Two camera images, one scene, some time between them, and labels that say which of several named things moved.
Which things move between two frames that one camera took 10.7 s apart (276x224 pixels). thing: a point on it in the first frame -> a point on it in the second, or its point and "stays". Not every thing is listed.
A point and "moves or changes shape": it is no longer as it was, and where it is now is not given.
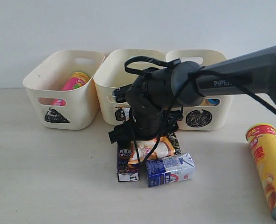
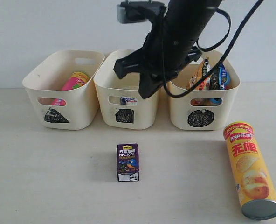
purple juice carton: x=128 y=161 stays
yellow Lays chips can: x=270 y=152 -> x=257 y=193
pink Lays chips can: x=77 y=80 stays
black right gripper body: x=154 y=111 -> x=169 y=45
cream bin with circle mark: x=215 y=113 stays
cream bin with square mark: x=111 y=74 stays
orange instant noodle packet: x=167 y=146 moves or changes shape
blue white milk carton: x=168 y=170 moves or changes shape
